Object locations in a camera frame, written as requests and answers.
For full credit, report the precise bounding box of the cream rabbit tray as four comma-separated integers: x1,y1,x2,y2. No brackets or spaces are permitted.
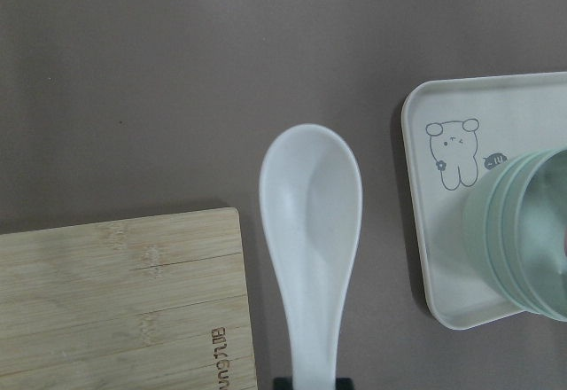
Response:
401,72,566,330

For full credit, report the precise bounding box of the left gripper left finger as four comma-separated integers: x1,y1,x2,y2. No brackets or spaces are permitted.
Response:
272,377,293,390

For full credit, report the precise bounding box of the green bowl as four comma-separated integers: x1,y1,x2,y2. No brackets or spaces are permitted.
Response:
462,149,566,322

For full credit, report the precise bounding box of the wooden cutting board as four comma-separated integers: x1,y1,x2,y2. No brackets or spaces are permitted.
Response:
1,207,257,389

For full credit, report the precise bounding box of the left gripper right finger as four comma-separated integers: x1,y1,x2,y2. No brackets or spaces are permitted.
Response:
335,378,353,390

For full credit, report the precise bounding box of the white ceramic spoon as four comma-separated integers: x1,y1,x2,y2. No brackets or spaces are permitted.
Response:
259,124,363,389

